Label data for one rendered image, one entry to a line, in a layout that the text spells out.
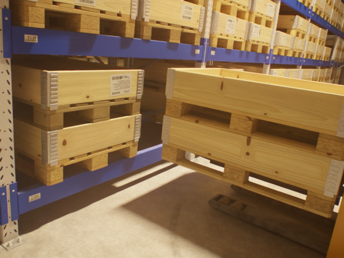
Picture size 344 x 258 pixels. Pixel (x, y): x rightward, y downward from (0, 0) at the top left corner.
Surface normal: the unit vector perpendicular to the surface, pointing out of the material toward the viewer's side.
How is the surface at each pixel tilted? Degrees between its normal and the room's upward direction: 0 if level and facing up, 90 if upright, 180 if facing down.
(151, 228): 0
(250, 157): 90
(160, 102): 90
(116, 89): 90
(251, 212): 0
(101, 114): 90
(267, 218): 0
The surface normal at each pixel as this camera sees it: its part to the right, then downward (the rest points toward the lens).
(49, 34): 0.81, 0.22
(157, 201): 0.10, -0.96
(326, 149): -0.58, 0.15
